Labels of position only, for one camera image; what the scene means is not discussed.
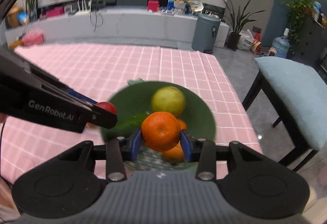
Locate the orange mandarin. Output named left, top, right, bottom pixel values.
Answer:
left=162, top=143, right=185, bottom=164
left=177, top=118, right=187, bottom=130
left=141, top=112, right=181, bottom=152

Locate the white wifi router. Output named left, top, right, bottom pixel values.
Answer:
left=75, top=0, right=92, bottom=16

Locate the white tv console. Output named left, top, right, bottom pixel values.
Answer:
left=4, top=7, right=230, bottom=49

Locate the white plastic bag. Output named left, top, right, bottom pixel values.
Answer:
left=237, top=29, right=254, bottom=51

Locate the person's left hand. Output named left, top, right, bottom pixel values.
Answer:
left=0, top=113, right=8, bottom=123

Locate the black cabinet with plants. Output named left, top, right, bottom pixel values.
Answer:
left=283, top=0, right=326, bottom=69

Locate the light blue cushioned bench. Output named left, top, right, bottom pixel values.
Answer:
left=242, top=56, right=326, bottom=172

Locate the blue water jug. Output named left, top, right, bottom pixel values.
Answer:
left=272, top=28, right=290, bottom=58

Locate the grey pedal trash bin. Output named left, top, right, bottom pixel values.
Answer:
left=192, top=14, right=221, bottom=54

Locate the green colander bowl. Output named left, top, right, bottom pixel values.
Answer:
left=100, top=81, right=216, bottom=171

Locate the teddy bear gift basket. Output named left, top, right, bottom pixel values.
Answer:
left=167, top=0, right=204, bottom=15

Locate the pink checkered tablecloth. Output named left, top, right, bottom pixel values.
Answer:
left=1, top=44, right=261, bottom=183

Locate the green cucumber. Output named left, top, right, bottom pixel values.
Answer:
left=111, top=112, right=148, bottom=136

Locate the red box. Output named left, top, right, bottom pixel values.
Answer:
left=147, top=0, right=160, bottom=12

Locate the yellow green pear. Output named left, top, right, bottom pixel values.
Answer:
left=151, top=86, right=186, bottom=117

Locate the orange mandarin in bowl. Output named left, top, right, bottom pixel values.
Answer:
left=162, top=143, right=185, bottom=164

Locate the red tomato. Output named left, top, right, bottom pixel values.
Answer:
left=96, top=101, right=116, bottom=114

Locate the potted long-leaf plant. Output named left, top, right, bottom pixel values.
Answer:
left=223, top=0, right=265, bottom=51

